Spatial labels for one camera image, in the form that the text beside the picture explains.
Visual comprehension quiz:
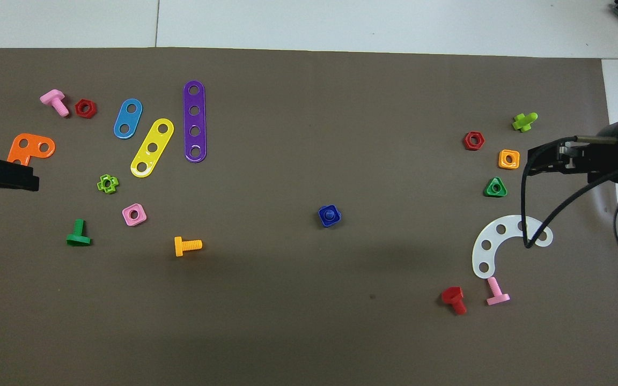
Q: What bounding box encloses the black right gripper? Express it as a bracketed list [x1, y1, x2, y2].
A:
[527, 137, 618, 186]

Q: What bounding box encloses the blue square nut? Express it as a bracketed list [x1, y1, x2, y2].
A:
[318, 205, 342, 228]

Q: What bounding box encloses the orange square nut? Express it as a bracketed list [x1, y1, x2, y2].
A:
[498, 149, 521, 170]

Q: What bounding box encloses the orange angled three-hole plate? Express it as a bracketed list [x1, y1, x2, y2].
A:
[6, 133, 56, 167]

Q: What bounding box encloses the lime green plastic bolt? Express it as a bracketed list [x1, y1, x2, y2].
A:
[512, 112, 539, 132]

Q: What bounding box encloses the green triangular nut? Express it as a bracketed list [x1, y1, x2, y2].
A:
[484, 176, 509, 198]

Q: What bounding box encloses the pink plastic bolt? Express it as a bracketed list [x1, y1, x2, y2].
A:
[485, 276, 511, 306]
[40, 89, 70, 117]

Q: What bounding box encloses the dark green plastic bolt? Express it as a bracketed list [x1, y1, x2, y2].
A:
[66, 219, 92, 247]

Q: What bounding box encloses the white curved five-hole plate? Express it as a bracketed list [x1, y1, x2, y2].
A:
[472, 214, 554, 280]

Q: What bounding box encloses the blue two-hole strip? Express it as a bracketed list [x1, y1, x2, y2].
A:
[113, 99, 143, 140]

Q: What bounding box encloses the pink square nut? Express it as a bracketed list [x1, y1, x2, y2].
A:
[122, 203, 148, 227]

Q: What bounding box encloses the yellow three-hole strip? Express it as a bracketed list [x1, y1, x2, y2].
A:
[130, 118, 175, 178]

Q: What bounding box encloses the red plastic bolt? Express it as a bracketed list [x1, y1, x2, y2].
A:
[441, 286, 468, 316]

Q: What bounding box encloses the orange-yellow plastic bolt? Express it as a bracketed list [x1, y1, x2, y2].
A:
[174, 236, 203, 257]

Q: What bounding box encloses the purple four-hole strip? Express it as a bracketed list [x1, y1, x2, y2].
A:
[183, 80, 208, 163]

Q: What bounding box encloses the brown table mat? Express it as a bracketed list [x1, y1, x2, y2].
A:
[0, 47, 618, 386]

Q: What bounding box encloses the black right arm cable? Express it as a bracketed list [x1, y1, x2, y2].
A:
[522, 137, 618, 249]

